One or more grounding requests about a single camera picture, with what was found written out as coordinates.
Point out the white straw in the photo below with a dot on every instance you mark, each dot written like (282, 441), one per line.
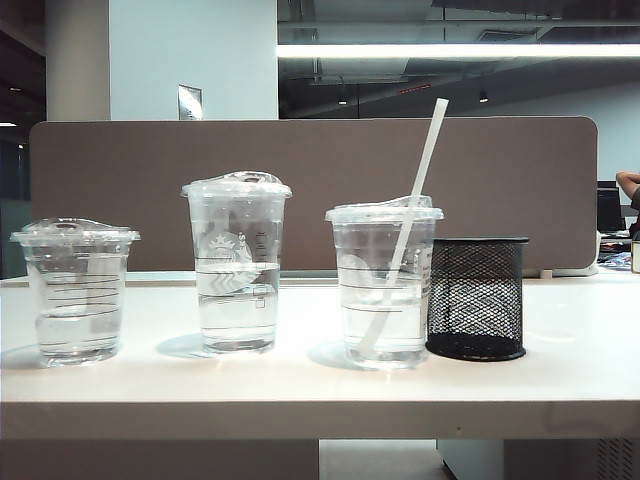
(429, 145)

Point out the black mesh pen holder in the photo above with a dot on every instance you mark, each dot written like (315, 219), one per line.
(475, 345)

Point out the medium clear plastic cup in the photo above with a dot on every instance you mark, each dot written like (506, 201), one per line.
(360, 280)

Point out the large clear plastic cup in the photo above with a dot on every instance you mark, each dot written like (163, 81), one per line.
(239, 310)

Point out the small clear plastic cup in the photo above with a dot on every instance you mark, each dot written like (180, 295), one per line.
(75, 330)

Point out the brown desk partition panel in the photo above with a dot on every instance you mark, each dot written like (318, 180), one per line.
(320, 160)

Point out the long ceiling light strip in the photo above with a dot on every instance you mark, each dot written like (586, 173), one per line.
(450, 50)

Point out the dark background monitor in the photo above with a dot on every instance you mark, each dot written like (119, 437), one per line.
(609, 210)

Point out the person in background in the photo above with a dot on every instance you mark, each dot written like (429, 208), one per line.
(631, 182)

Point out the small box with dark rim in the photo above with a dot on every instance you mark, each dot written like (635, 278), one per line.
(636, 257)

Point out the silver wall plate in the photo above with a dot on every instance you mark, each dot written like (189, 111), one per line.
(190, 102)

